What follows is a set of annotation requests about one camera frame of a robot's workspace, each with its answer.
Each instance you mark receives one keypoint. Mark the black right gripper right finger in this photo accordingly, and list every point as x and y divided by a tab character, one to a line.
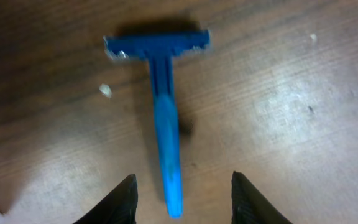
249	206

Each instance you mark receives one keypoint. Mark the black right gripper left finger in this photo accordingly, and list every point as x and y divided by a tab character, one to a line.
118	207

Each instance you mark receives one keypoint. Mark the blue disposable razor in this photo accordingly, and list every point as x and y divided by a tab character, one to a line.
159	50

